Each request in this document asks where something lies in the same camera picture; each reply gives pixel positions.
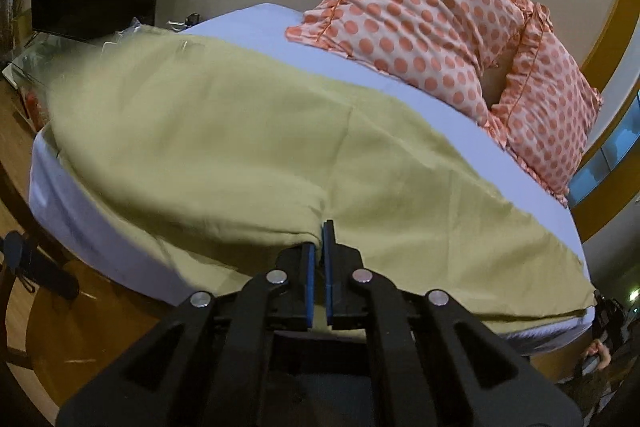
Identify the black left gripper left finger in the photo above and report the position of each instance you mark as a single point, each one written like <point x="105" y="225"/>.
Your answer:
<point x="292" y="307"/>

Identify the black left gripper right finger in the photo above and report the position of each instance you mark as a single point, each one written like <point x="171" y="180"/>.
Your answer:
<point x="345" y="307"/>

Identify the khaki green pants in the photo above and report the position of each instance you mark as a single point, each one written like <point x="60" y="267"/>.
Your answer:
<point x="212" y="158"/>

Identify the dark wooden chair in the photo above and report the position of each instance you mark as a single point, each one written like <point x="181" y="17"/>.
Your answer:
<point x="33" y="257"/>

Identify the white bed mattress sheet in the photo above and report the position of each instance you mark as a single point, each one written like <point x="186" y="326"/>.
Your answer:
<point x="62" y="206"/>

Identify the small orange polka-dot pillow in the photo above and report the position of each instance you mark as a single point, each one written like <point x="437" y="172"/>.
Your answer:
<point x="547" y="109"/>

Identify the large orange polka-dot pillow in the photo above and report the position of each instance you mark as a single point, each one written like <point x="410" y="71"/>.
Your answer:
<point x="441" y="47"/>

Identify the glass bedside table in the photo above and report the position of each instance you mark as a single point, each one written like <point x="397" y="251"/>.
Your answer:
<point x="31" y="68"/>

